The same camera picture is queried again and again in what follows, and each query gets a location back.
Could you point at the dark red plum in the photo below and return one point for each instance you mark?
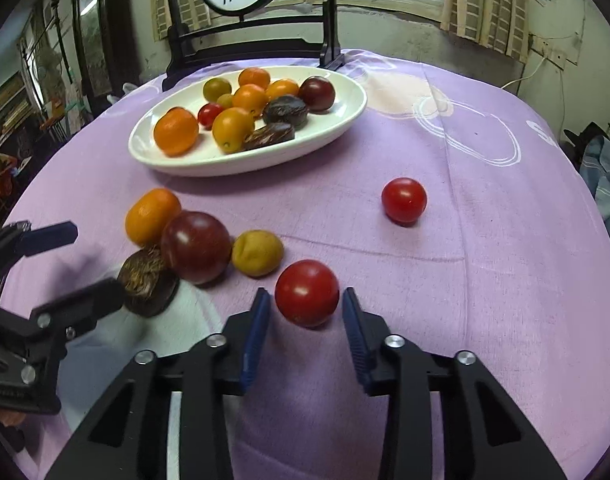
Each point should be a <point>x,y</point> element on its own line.
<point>196,246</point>

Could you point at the greenish yellow tomato plate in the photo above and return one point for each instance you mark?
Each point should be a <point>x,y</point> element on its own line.
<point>214,88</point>

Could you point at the yellow orange fruit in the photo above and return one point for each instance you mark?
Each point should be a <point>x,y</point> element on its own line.
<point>231,128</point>

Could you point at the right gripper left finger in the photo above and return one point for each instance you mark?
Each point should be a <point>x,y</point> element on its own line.
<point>125,433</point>

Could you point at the beige curtain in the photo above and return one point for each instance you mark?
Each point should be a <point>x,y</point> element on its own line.
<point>193,13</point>
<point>498,25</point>

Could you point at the person left hand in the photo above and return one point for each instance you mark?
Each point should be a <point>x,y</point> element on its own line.
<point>11,418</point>

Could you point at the black framed painted screen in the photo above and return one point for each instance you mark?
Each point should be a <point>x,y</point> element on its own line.
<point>185,60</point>

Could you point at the dark wooden cabinet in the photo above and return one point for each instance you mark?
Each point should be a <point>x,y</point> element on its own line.
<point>106,49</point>

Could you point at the small yellow fruit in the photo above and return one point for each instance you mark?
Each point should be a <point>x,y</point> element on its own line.
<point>257,253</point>

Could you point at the large orange mandarin table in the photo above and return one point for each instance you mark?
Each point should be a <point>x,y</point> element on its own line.
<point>176,132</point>

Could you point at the orange mandarin middle plate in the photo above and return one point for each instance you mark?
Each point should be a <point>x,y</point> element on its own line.
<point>254,75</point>

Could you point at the dark dried date plate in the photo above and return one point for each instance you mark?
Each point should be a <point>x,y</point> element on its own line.
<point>289,109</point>

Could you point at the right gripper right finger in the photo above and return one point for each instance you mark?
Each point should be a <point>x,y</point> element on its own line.
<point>485,433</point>

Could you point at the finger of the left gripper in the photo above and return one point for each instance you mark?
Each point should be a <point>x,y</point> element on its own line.
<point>82,309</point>
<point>34,242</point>

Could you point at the right beige curtain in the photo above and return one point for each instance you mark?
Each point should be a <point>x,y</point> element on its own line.
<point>498,25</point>

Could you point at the left beige curtain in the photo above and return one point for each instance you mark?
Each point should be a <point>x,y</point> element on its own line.
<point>193,13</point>

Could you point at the blue cloth pile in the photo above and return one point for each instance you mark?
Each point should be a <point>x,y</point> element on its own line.
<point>595,171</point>

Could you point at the red cherry tomato isolated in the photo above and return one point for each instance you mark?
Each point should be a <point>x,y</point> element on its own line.
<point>404,200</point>

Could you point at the red cherry tomato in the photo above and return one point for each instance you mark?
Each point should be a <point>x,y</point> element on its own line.
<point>208,113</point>
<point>307,293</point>

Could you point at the white oval plate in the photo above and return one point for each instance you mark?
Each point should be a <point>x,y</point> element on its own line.
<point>205,158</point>

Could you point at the brown dried date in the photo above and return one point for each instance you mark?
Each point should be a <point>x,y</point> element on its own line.
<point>270,134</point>
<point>149,283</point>

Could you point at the orange mandarin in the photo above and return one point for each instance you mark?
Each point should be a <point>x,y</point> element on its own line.
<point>146,220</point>

